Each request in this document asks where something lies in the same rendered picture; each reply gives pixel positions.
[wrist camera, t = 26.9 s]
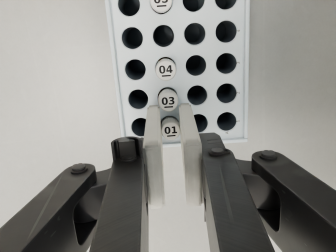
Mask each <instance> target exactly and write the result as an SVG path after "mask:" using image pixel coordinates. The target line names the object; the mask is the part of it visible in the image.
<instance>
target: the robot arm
mask: <svg viewBox="0 0 336 252"><path fill-rule="evenodd" d="M179 124H180V142H181V154H182V164H183V174H184V185H185V195H186V204H187V205H189V206H190V207H195V206H202V204H204V222H206V226H207V234H208V241H209V248H210V252H275V250H274V247H273V245H272V243H271V240H270V238H271V239H272V240H273V241H274V242H275V244H276V245H277V246H278V247H279V248H280V250H281V251H282V252H336V190H335V189H333V188H332V187H330V186H329V185H327V184H326V183H324V182H323V181H322V180H320V179H319V178H317V177H316V176H314V175H313V174H311V173H310V172H308V171H307V170H305V169H304V168H302V167H301V166H299V165H298V164H296V163H295V162H293V161H292V160H290V159H289V158H287V157H286V156H285V155H283V154H281V153H279V152H276V151H273V150H262V151H257V152H255V153H253V154H252V156H251V161H250V160H241V159H236V158H235V156H234V154H233V152H232V151H231V150H229V149H227V148H225V145H224V143H223V141H222V139H221V137H220V135H218V134H217V133H215V132H208V133H199V132H198V128H197V125H196V121H195V117H194V114H193V110H192V107H191V104H189V103H181V104H180V105H179ZM111 151H112V158H113V162H112V166H111V168H109V169H105V170H102V171H97V172H96V168H95V166H94V165H93V164H90V163H78V164H74V165H72V166H70V167H68V168H66V169H65V170H64V171H62V172H61V173H60V174H59V175H58V176H57V177H56V178H55V179H54V180H53V181H51V182H50V183H49V184H48V185H47V186H46V187H45V188H44V189H43V190H41V191H40V192H39V193H38V194H37V195H36V196H35V197H34V198H33V199H32V200H30V201H29V202H28V203H27V204H26V205H25V206H24V207H23V208H22V209H21V210H19V211H18V212H17V213H16V214H15V215H14V216H13V217H12V218H11V219H10V220H8V221H7V222H6V223H5V224H4V225H3V226H2V227H1V228H0V252H87V250H88V249H89V247H90V249H89V252H149V207H150V208H151V209H163V206H166V204H165V182H164V160H163V142H162V130H161V116H160V107H159V106H158V105H149V107H148V108H147V114H146V122H145V131H144V137H143V138H139V137H136V136H125V137H120V138H116V139H115V140H113V141H112V142H111ZM269 236H270V238H269Z"/></svg>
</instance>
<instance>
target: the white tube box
mask: <svg viewBox="0 0 336 252"><path fill-rule="evenodd" d="M104 1H105V9H106V18H107V26H108V34H109V43H110V51H111V59H112V68H113V76H114V84H115V93H116V101H117V109H118V117H119V126H120V134H121V137H138V138H144V134H145V126H146V118H147V110H148V108H149V106H154V105H157V106H158V107H159V103H158V98H159V94H160V91H161V90H162V89H164V88H172V89H174V90H175V93H176V95H177V97H178V105H177V107H176V108H175V109H174V110H173V111H165V110H162V109H161V108H159V109H160V122H161V124H162V119H163V118H165V117H167V116H172V117H175V118H176V119H177V121H178V122H179V123H180V115H179V106H180V105H181V104H184V103H189V105H191V108H192V112H193V115H194V119H195V122H196V126H197V130H198V133H216V134H218V135H220V137H221V140H222V142H223V143H224V144H228V143H243V142H248V139H247V138H248V109H249V47H250V0H172V5H171V7H170V9H169V10H168V11H167V12H166V13H164V14H159V13H157V12H156V11H155V10H154V9H153V8H152V6H151V4H150V3H151V2H150V0H104ZM164 57H167V58H170V59H172V61H173V62H174V64H175V66H176V74H175V76H174V77H173V78H172V79H171V80H167V81H164V80H161V79H160V78H158V76H157V75H156V65H157V63H158V60H159V59H161V58H164Z"/></svg>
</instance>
